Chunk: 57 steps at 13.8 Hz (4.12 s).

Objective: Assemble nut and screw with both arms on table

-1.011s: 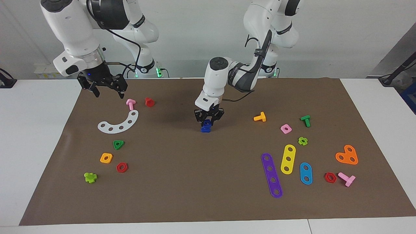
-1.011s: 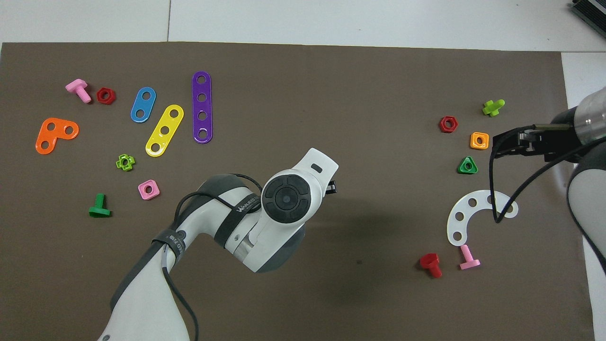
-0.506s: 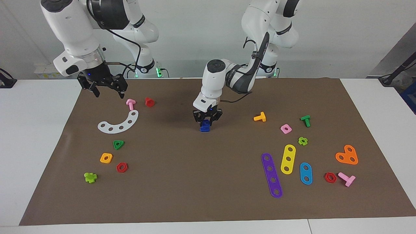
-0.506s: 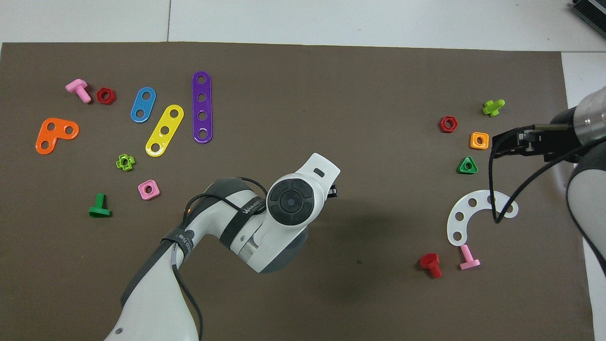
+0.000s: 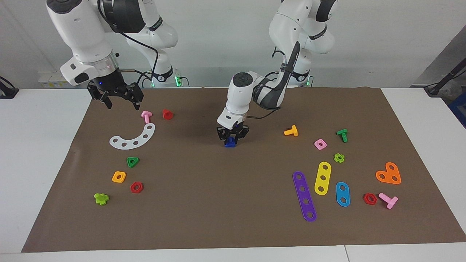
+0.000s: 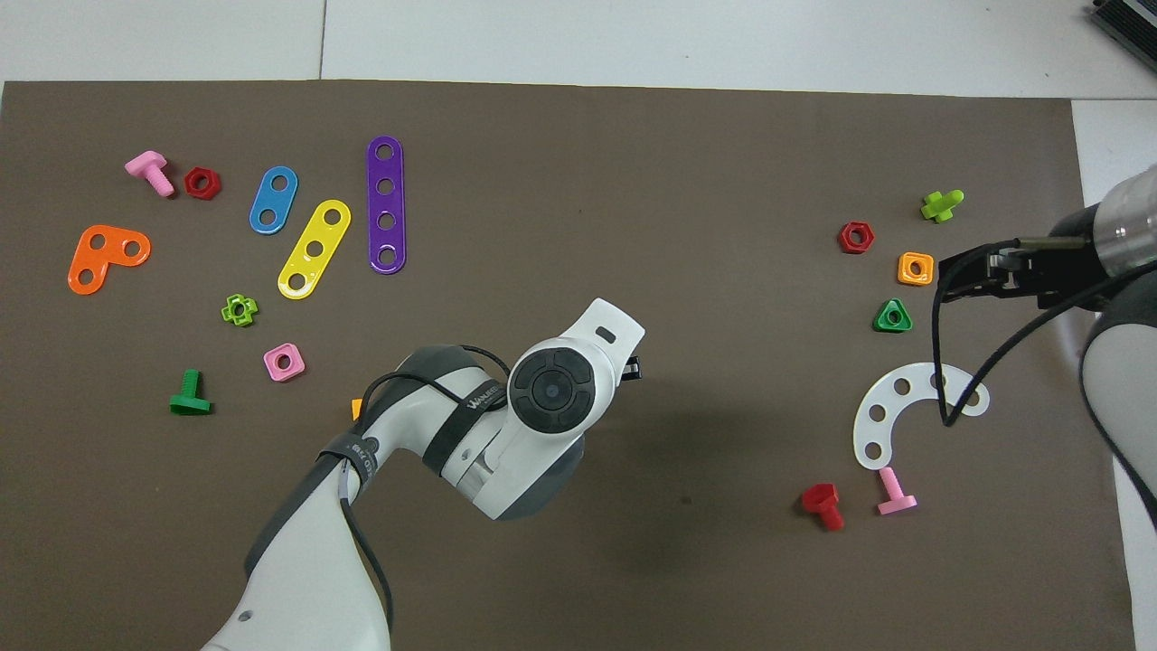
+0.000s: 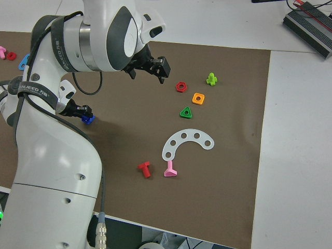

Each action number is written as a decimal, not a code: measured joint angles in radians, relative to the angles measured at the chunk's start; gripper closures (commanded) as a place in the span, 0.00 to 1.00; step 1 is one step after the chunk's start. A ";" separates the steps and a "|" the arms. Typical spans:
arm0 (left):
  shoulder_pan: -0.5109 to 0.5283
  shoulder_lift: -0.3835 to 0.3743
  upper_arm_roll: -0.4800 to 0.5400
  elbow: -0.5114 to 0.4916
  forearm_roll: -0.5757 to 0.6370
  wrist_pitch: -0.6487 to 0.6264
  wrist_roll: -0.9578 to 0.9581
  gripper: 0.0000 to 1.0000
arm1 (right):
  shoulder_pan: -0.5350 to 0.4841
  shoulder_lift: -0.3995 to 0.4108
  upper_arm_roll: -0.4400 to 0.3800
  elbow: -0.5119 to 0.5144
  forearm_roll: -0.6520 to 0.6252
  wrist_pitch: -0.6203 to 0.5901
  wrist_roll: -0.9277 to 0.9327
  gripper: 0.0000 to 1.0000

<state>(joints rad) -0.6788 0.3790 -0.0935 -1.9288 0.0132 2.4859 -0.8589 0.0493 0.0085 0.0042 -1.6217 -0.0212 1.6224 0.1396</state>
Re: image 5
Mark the pink plastic screw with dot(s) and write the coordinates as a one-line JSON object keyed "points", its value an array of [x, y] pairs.
{"points": [[146, 117], [390, 201]]}

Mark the purple four-hole plastic strip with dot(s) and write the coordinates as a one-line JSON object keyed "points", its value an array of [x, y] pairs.
{"points": [[304, 195]]}

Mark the pink square plastic nut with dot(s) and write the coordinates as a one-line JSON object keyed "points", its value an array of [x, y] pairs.
{"points": [[316, 147]]}

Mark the orange-yellow plastic screw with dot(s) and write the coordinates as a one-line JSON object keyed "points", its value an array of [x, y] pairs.
{"points": [[293, 131]]}

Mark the blue square plastic nut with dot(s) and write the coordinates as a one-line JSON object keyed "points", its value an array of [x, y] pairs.
{"points": [[230, 145]]}

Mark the orange heart-shaped three-hole plate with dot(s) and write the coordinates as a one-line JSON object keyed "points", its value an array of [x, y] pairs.
{"points": [[389, 174]]}

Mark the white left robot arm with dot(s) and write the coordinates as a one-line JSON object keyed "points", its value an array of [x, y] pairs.
{"points": [[240, 98]]}

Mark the black tripod stand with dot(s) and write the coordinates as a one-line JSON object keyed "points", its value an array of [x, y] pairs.
{"points": [[446, 78]]}

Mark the blue two-hole plastic strip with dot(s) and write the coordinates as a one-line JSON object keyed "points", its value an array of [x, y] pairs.
{"points": [[342, 194]]}

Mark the brown table mat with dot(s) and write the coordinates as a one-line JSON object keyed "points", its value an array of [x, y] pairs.
{"points": [[218, 189]]}

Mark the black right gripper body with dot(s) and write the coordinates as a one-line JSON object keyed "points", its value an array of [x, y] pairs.
{"points": [[113, 85]]}

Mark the red plastic screw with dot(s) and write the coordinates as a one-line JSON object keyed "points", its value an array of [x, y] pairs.
{"points": [[167, 115]]}

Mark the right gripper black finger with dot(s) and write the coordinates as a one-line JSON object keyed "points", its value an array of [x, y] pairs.
{"points": [[107, 102], [137, 103]]}

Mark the white curved five-hole plate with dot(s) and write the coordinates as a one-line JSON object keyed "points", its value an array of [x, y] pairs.
{"points": [[140, 139]]}

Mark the orange square plastic nut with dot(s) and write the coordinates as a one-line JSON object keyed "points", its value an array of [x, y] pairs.
{"points": [[114, 180]]}

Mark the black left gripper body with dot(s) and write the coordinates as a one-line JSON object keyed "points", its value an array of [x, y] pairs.
{"points": [[233, 131]]}

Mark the green triangular plastic nut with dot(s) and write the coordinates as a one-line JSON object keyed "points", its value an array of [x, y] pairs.
{"points": [[129, 160]]}

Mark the lime green plastic screw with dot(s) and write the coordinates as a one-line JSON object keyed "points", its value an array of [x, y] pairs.
{"points": [[101, 199]]}

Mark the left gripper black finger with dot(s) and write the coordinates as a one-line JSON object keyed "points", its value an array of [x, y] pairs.
{"points": [[241, 137], [223, 139]]}

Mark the red hexagonal plastic nut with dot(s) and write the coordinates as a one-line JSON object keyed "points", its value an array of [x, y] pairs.
{"points": [[133, 190], [366, 202]]}

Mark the yellow three-hole plastic strip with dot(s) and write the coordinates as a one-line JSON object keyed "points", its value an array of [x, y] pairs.
{"points": [[323, 173]]}

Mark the lime green cross nut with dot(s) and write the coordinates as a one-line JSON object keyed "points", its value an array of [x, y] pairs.
{"points": [[342, 159]]}

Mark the blue crate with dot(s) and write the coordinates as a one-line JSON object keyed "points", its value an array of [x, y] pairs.
{"points": [[459, 109]]}

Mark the black clamp mount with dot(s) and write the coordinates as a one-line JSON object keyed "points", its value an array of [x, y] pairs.
{"points": [[7, 91]]}

